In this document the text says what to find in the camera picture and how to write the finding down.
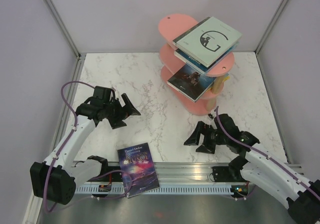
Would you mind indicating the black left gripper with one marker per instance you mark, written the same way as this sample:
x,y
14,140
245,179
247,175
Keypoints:
x,y
128,107

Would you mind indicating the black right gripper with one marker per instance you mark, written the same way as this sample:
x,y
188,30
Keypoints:
x,y
194,138

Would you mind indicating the purple Robinson Crusoe book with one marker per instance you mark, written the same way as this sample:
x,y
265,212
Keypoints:
x,y
138,170

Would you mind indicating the blue Wuthering Heights book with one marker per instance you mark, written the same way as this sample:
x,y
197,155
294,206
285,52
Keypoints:
x,y
190,83

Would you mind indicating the teal underwater cover book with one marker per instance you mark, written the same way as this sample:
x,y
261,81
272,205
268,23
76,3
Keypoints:
x,y
219,67

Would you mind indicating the pale grey Great Gatsby book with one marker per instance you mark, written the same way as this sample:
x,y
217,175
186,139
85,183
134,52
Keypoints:
x,y
207,40

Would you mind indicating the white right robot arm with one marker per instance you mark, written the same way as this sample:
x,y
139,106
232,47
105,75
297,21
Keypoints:
x,y
254,164

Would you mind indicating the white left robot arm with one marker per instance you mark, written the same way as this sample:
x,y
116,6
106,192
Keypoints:
x,y
56,179

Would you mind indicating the pink three-tier shelf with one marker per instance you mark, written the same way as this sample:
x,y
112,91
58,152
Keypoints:
x,y
171,27

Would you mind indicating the white slotted cable duct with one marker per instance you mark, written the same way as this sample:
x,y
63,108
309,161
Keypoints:
x,y
163,189

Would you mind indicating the left aluminium frame post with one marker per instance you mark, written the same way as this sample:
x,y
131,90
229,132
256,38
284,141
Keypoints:
x,y
57,18

